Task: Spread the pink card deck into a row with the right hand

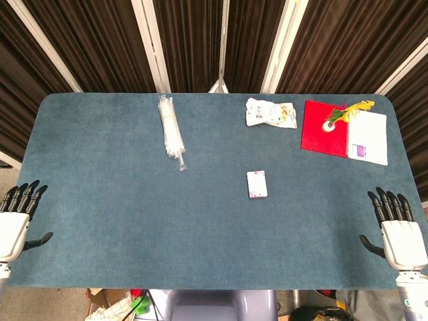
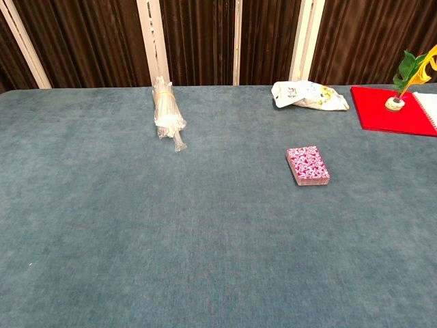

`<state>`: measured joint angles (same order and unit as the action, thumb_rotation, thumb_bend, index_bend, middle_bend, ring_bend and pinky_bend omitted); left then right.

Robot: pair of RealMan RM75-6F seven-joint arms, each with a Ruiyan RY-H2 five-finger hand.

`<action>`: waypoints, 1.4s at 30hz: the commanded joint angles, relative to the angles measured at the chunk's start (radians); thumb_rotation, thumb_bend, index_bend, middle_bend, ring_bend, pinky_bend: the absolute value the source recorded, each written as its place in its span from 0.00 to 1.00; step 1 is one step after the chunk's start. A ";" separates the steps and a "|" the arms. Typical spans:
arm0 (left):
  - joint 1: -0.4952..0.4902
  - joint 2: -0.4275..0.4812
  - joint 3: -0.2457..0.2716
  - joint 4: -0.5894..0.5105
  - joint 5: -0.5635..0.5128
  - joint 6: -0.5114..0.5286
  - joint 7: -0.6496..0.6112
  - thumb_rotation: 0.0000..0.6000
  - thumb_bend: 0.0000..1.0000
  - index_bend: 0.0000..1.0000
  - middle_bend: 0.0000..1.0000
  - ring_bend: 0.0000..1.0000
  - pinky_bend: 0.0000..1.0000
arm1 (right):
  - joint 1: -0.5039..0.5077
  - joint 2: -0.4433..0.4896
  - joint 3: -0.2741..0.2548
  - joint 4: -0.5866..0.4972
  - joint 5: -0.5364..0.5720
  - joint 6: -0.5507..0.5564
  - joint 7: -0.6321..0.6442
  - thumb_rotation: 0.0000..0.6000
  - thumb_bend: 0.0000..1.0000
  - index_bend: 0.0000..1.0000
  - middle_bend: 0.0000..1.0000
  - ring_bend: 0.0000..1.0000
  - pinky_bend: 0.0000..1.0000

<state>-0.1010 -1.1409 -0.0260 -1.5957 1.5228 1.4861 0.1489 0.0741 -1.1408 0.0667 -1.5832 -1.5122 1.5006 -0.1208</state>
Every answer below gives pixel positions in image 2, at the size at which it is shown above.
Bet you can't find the green yellow feather shuttlecock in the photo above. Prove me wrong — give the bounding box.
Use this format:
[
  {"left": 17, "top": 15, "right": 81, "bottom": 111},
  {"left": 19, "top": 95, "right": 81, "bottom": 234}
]
[{"left": 384, "top": 44, "right": 437, "bottom": 112}]

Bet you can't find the red flat board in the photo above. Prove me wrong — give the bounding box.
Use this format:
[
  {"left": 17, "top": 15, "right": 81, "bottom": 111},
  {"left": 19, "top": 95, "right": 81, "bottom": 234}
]
[{"left": 350, "top": 85, "right": 437, "bottom": 138}]

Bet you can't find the white printed snack bag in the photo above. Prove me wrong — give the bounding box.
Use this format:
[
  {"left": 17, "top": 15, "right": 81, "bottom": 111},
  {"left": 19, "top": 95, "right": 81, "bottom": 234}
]
[{"left": 271, "top": 80, "right": 351, "bottom": 112}]

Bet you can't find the slanted white frame bar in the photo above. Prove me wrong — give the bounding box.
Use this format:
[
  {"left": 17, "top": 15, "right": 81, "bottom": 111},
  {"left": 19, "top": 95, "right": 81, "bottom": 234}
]
[{"left": 0, "top": 0, "right": 53, "bottom": 90}]

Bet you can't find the dark brown curtain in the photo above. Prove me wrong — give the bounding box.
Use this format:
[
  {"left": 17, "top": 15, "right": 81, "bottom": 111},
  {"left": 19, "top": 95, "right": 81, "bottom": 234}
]
[{"left": 0, "top": 0, "right": 437, "bottom": 94}]

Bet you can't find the wide white frame post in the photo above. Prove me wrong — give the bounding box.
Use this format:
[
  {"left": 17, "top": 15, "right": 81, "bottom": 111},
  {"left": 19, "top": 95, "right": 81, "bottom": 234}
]
[
  {"left": 288, "top": 0, "right": 326, "bottom": 83},
  {"left": 136, "top": 0, "right": 171, "bottom": 87}
]

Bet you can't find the pink patterned card stack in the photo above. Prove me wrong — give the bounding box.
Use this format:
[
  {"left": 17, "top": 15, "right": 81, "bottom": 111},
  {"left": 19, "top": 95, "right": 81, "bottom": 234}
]
[{"left": 285, "top": 146, "right": 331, "bottom": 188}]

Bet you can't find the white spiral notebook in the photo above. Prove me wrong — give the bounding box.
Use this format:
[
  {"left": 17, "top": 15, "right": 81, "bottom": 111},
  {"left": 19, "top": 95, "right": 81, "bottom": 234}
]
[{"left": 411, "top": 91, "right": 437, "bottom": 133}]

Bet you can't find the thin white frame post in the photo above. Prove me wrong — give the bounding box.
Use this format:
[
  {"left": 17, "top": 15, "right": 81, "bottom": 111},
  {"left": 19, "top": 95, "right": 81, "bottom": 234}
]
[{"left": 233, "top": 0, "right": 242, "bottom": 86}]

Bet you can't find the clear plastic tube bundle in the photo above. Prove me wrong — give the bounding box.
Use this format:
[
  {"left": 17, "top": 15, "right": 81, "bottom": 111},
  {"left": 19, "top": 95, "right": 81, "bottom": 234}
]
[{"left": 151, "top": 75, "right": 188, "bottom": 154}]

